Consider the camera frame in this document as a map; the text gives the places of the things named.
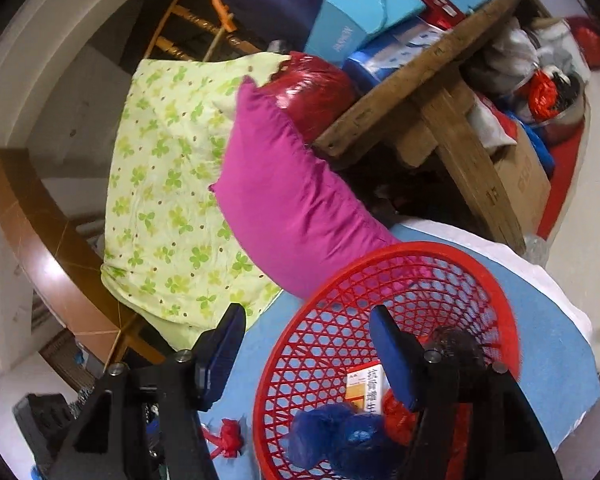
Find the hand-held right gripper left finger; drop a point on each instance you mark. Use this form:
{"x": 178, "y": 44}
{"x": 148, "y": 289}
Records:
{"x": 220, "y": 355}

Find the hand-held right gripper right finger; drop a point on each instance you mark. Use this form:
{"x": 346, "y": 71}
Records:
{"x": 395, "y": 360}

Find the orange white small box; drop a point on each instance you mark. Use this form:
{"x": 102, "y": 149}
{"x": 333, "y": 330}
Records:
{"x": 365, "y": 385}

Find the black plastic bag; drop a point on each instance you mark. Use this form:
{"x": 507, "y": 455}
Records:
{"x": 455, "y": 345}

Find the small red wrapper scrap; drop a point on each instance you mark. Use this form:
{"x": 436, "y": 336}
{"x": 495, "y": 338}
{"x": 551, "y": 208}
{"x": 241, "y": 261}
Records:
{"x": 230, "y": 435}

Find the blue plastic bag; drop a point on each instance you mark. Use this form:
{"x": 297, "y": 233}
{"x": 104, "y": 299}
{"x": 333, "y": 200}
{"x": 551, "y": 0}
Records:
{"x": 360, "y": 440}

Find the red plastic mesh basket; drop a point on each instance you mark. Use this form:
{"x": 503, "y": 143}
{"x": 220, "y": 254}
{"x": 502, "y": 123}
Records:
{"x": 415, "y": 252}

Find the blue towel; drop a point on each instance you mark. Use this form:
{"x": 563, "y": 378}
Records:
{"x": 545, "y": 350}

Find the pink pillow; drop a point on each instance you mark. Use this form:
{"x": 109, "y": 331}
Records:
{"x": 290, "y": 195}

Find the green floral quilt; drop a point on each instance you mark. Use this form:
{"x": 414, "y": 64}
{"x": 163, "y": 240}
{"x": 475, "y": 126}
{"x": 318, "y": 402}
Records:
{"x": 170, "y": 185}

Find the rough wooden table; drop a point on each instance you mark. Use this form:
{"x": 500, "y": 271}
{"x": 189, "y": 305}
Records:
{"x": 460, "y": 150}

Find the brown cardboard box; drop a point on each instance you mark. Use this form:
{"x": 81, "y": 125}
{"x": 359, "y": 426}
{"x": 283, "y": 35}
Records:
{"x": 522, "y": 180}

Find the red floor mat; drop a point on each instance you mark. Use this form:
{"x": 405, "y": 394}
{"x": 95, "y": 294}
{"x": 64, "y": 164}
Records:
{"x": 562, "y": 180}

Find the blue plastic sack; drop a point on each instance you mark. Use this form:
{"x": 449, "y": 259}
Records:
{"x": 537, "y": 147}

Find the shiny red bag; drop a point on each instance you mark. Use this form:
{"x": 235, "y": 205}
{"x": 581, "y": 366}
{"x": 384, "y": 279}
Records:
{"x": 315, "y": 95}

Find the steel basin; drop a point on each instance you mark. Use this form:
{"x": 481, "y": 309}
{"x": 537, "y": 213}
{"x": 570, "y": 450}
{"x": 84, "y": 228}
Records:
{"x": 565, "y": 120}

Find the blue white packet box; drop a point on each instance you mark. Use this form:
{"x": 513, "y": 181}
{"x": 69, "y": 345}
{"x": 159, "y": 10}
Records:
{"x": 380, "y": 60}

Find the orange red plastic bag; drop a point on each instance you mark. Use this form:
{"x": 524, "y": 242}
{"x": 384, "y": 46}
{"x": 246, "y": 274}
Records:
{"x": 542, "y": 95}

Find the white plastic bag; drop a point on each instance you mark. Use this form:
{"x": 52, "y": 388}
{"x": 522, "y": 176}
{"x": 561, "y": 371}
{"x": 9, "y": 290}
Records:
{"x": 512, "y": 50}

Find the light blue cardboard box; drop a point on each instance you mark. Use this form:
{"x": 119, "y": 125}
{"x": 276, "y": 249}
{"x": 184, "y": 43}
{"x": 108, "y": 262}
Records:
{"x": 360, "y": 15}

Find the wooden stair railing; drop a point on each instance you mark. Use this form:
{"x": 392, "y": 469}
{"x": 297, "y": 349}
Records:
{"x": 180, "y": 10}

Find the large red plastic bag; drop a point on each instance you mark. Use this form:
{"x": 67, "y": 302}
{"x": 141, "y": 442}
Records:
{"x": 592, "y": 42}

